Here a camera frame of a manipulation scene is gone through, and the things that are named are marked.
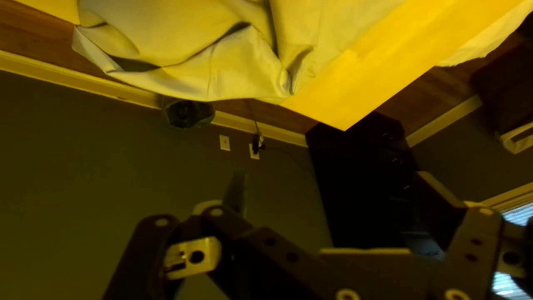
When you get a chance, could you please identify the light wooden side table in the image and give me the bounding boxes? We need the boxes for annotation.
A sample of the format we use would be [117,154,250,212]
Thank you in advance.
[15,0,533,134]

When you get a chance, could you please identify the window with white frame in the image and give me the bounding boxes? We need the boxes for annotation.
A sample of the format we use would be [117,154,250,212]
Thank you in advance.
[483,184,533,300]

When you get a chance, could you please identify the black dresser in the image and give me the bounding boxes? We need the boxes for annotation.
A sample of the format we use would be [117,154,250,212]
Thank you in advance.
[305,112,446,252]

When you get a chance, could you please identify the white wall outlet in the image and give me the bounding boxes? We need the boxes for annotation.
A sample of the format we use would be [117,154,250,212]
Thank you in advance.
[218,135,232,152]

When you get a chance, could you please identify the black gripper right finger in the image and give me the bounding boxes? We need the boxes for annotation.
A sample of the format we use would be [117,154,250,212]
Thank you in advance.
[413,172,466,250]

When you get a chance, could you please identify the wall outlet with plug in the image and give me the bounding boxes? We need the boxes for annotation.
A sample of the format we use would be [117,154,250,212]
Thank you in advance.
[248,134,265,160]

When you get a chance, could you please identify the light grey cloth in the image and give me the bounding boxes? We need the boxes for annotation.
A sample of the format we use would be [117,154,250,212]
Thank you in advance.
[70,0,533,105]

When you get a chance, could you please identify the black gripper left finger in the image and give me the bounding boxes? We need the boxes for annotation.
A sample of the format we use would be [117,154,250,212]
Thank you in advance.
[223,174,247,215]

